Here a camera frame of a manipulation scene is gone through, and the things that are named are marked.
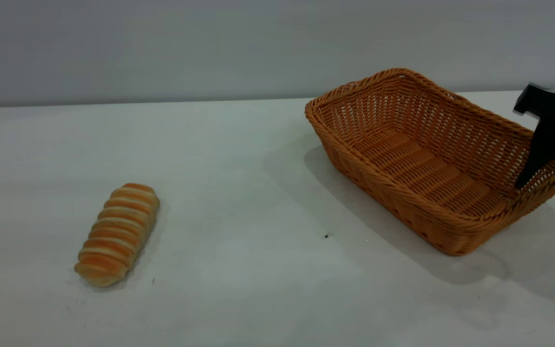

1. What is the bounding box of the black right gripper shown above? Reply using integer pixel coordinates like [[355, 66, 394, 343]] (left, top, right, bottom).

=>
[[514, 83, 555, 215]]

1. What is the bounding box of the orange woven wicker basket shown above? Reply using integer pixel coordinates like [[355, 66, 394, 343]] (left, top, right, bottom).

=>
[[305, 68, 555, 256]]

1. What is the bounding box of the striped spiral bread roll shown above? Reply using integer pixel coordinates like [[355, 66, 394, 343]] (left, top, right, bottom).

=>
[[74, 183, 160, 288]]

